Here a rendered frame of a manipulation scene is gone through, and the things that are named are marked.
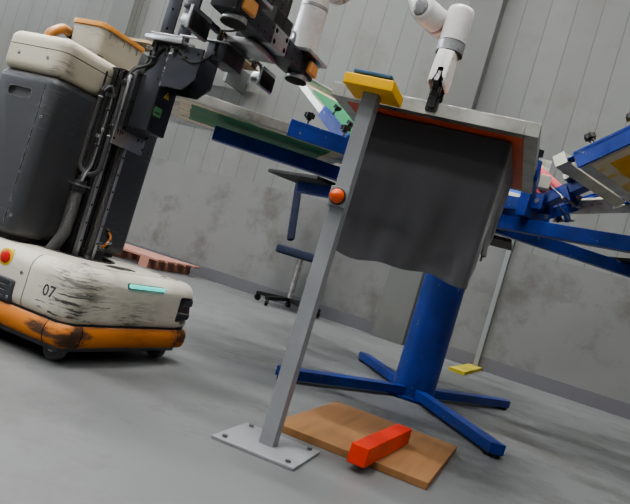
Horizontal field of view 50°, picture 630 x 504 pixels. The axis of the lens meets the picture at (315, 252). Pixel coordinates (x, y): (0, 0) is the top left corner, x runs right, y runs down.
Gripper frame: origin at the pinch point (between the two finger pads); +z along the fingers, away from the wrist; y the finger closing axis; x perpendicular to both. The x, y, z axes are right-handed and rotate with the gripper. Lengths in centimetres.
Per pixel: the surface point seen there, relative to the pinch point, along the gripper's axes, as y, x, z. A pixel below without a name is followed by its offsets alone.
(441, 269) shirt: -9.3, 13.6, 42.0
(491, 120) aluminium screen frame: 1.9, 16.5, 0.9
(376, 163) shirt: -6.9, -12.7, 17.7
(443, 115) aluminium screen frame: 1.9, 3.8, 2.2
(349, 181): 21.1, -10.6, 28.6
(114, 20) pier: -459, -480, -150
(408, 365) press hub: -134, -4, 84
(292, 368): 21, -11, 77
